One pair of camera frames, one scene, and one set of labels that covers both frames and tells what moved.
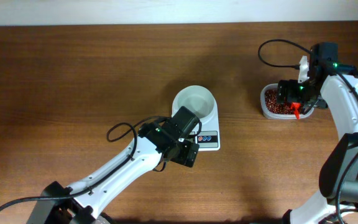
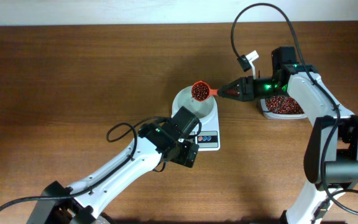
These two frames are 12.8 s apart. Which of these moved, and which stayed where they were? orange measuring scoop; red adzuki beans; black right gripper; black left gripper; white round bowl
Moved: orange measuring scoop; black right gripper
Stayed: black left gripper; red adzuki beans; white round bowl
